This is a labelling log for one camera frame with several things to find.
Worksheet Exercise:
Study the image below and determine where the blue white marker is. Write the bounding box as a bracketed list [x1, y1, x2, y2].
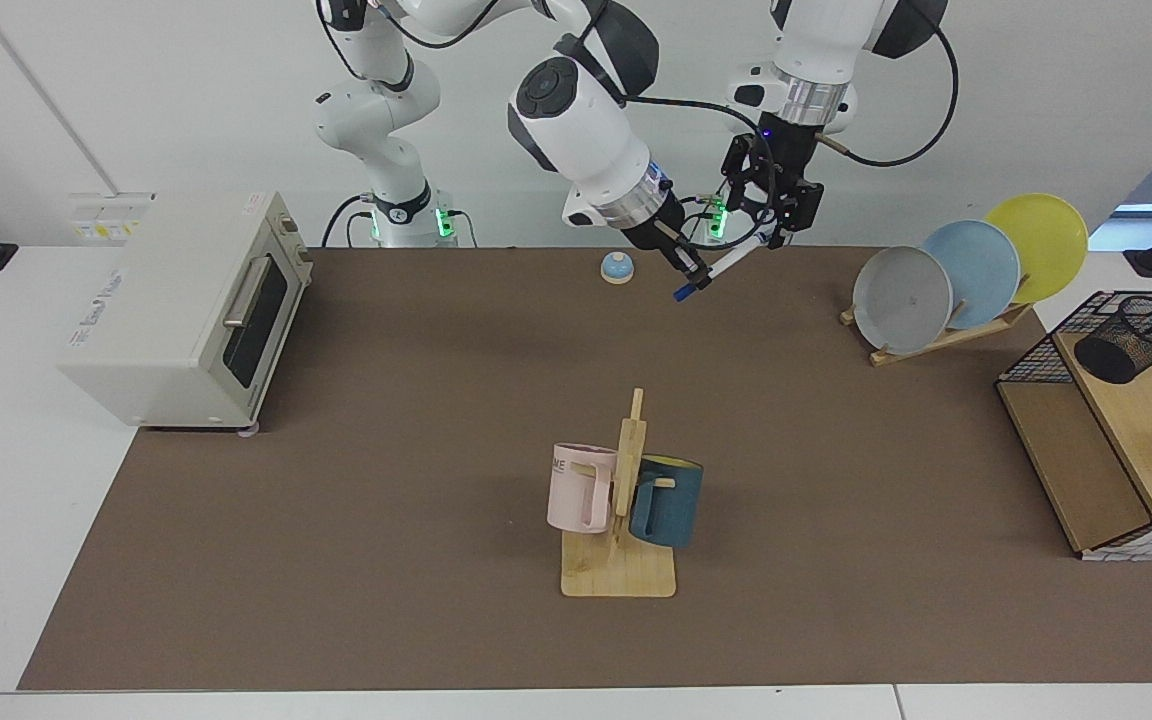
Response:
[673, 233, 775, 302]

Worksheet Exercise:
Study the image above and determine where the black mesh pen holder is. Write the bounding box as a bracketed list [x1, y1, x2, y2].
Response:
[1074, 296, 1152, 385]

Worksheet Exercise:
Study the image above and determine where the grey plate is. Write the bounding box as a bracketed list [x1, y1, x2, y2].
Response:
[853, 246, 954, 356]

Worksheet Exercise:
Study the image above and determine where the wooden plate rack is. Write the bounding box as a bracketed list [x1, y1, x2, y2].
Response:
[839, 300, 1037, 368]

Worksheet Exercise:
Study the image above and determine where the light blue plate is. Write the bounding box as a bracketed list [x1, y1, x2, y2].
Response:
[921, 220, 1022, 329]

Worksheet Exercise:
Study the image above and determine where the dark teal mug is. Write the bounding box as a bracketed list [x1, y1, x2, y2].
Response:
[628, 455, 705, 549]

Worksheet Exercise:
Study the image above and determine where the pink mug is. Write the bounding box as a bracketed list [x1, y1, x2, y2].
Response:
[547, 443, 620, 535]

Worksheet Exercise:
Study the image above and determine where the yellow plate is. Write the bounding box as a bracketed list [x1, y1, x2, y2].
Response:
[983, 193, 1089, 304]

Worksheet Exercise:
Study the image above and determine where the wooden cup stand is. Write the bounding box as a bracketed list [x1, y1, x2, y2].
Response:
[561, 388, 678, 599]

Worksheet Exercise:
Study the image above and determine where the brown table cloth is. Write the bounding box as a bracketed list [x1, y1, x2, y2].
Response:
[18, 245, 1152, 691]

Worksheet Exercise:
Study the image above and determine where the pale toaster oven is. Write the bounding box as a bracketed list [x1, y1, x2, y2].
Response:
[58, 190, 315, 433]

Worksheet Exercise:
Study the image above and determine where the wire basket with wooden floor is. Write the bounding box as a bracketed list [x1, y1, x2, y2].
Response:
[996, 290, 1152, 563]

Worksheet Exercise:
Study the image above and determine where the white wall socket box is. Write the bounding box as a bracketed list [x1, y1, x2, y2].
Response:
[69, 192, 155, 241]

